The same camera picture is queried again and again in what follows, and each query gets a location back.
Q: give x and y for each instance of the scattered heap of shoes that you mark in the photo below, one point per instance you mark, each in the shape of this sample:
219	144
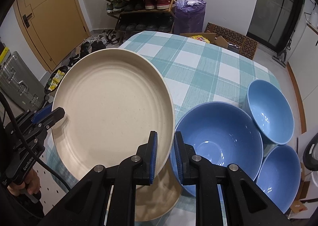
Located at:
109	37

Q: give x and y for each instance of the yellow wooden door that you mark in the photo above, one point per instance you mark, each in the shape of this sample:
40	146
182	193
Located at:
54	17

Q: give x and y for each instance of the beige plate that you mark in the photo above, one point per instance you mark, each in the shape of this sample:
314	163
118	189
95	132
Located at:
159	196
111	106

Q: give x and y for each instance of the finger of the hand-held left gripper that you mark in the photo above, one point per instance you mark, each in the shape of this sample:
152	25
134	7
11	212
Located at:
41	114
53	118

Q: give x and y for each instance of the brown cardboard box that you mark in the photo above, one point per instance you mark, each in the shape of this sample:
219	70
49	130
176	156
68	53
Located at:
218	41

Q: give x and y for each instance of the bunch of yellow wrappers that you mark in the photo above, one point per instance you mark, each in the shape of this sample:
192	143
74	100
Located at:
56	78

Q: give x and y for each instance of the white kitchen base cabinets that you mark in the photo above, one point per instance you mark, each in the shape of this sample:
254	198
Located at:
301	39

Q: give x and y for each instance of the person's left hand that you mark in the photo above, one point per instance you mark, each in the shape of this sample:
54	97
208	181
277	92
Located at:
32	182

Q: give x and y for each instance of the wooden shoe rack with shoes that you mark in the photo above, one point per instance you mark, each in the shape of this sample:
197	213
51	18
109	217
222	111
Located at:
159	0

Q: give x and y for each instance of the blue bowl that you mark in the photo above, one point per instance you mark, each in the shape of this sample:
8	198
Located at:
218	141
278	178
270	109

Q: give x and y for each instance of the black framed glass door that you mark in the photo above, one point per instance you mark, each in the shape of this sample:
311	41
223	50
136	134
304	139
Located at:
275	5

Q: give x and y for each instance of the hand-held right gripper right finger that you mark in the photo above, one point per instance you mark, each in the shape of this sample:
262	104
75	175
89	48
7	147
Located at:
178	161

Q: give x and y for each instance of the teal white checked tablecloth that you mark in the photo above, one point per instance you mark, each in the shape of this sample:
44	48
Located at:
198	67

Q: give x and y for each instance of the silver suitcase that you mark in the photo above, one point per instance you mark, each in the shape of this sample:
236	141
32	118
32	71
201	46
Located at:
17	79

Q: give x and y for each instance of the silver foil bag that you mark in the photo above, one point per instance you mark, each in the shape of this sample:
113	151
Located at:
234	48

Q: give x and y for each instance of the brown patterned doormat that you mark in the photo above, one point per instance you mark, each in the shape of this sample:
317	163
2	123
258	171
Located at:
238	39

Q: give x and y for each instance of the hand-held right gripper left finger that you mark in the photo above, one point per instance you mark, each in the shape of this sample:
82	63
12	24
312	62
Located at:
153	159

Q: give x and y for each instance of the purple trash bag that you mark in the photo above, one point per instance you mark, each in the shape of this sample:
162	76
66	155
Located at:
190	17

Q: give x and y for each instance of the yellow snack packet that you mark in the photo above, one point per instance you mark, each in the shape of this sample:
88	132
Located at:
200	39

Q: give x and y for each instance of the white washing machine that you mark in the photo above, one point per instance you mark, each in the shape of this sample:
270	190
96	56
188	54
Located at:
310	151

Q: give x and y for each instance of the small cardboard box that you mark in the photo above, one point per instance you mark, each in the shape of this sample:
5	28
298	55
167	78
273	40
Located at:
300	203

